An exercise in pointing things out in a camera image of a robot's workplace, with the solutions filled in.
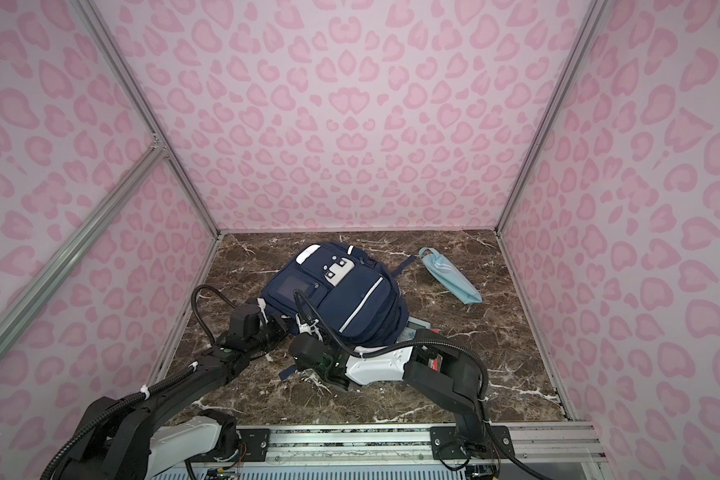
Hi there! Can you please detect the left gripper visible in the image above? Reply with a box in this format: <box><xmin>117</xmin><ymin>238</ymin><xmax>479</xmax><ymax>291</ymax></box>
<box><xmin>248</xmin><ymin>312</ymin><xmax>296</xmax><ymax>357</ymax></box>

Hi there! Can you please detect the navy blue student backpack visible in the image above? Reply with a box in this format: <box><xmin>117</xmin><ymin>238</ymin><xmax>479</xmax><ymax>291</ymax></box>
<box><xmin>258</xmin><ymin>242</ymin><xmax>410</xmax><ymax>378</ymax></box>

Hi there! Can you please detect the light blue pencil pouch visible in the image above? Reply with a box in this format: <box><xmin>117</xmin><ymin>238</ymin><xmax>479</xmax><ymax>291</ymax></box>
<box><xmin>418</xmin><ymin>247</ymin><xmax>482</xmax><ymax>305</ymax></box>

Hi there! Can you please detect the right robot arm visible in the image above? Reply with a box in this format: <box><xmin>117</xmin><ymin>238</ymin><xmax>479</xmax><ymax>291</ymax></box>
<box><xmin>289</xmin><ymin>323</ymin><xmax>490</xmax><ymax>456</ymax></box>

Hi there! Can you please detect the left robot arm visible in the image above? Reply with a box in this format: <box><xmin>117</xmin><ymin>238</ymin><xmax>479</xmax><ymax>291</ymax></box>
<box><xmin>41</xmin><ymin>303</ymin><xmax>293</xmax><ymax>479</ymax></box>

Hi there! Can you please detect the light blue calculator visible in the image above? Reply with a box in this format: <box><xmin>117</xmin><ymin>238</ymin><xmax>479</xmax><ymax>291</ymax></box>
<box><xmin>406</xmin><ymin>316</ymin><xmax>433</xmax><ymax>330</ymax></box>

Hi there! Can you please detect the red calculator package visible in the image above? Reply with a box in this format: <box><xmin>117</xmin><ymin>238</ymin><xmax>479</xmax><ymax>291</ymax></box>
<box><xmin>429</xmin><ymin>355</ymin><xmax>443</xmax><ymax>371</ymax></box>

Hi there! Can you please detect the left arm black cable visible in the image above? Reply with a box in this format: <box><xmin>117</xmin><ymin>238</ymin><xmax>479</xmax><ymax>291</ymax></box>
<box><xmin>38</xmin><ymin>284</ymin><xmax>238</xmax><ymax>480</ymax></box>

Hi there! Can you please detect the aluminium frame strut left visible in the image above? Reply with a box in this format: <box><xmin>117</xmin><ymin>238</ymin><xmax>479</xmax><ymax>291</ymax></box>
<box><xmin>0</xmin><ymin>142</ymin><xmax>165</xmax><ymax>362</ymax></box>

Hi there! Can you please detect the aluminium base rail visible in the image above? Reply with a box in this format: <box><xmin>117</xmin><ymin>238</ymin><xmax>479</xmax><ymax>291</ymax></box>
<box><xmin>86</xmin><ymin>422</ymin><xmax>613</xmax><ymax>480</ymax></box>

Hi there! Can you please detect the aluminium frame post left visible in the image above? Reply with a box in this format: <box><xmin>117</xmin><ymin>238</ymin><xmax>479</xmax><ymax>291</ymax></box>
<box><xmin>69</xmin><ymin>0</ymin><xmax>222</xmax><ymax>240</ymax></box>

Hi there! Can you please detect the aluminium frame post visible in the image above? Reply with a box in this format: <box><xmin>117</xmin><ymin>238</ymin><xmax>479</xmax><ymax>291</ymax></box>
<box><xmin>494</xmin><ymin>0</ymin><xmax>614</xmax><ymax>237</ymax></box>
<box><xmin>69</xmin><ymin>0</ymin><xmax>222</xmax><ymax>240</ymax></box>

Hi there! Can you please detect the aluminium frame post right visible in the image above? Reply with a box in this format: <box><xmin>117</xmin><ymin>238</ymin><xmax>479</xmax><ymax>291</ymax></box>
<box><xmin>494</xmin><ymin>0</ymin><xmax>614</xmax><ymax>237</ymax></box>

